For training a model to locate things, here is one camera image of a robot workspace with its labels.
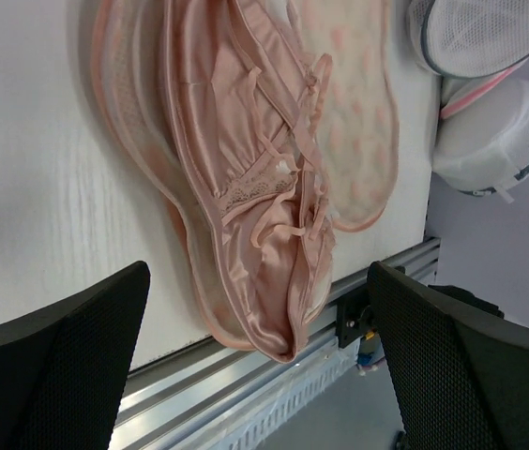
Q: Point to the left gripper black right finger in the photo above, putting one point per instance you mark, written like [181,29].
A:
[460,374]

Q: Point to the pink satin lace bra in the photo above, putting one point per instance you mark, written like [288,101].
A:
[243,100]

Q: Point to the aluminium mounting rail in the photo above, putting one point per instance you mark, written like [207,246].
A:
[186,401]

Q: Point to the slotted white cable duct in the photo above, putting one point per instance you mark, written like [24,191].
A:
[290,393]

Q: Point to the white mesh bag pink trim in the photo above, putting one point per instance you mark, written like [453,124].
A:
[459,94]

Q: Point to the white mesh bag blue zipper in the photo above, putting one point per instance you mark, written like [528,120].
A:
[468,39]

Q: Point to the peach floral laundry bag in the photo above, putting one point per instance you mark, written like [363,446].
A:
[358,133]

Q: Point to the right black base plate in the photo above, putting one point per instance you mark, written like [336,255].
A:
[354,318]

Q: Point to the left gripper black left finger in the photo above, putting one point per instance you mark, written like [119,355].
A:
[64,367]

